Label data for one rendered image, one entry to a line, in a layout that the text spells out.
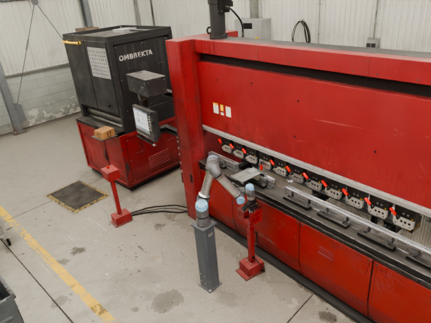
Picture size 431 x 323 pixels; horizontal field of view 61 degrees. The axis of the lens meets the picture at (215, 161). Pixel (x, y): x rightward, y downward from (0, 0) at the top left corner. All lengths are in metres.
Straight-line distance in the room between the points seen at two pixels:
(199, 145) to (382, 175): 2.26
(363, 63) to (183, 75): 2.03
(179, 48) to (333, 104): 1.82
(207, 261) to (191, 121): 1.60
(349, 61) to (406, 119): 0.56
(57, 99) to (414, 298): 8.91
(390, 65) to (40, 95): 8.56
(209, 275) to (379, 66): 2.43
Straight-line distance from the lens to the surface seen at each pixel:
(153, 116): 4.15
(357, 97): 2.88
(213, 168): 3.22
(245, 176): 3.81
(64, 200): 6.10
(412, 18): 7.31
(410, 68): 2.64
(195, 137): 4.38
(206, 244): 3.57
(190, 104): 4.23
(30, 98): 9.97
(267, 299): 3.87
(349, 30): 7.75
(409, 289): 3.21
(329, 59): 2.93
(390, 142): 2.84
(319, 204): 3.46
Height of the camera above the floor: 2.82
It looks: 26 degrees down
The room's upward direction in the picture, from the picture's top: 5 degrees counter-clockwise
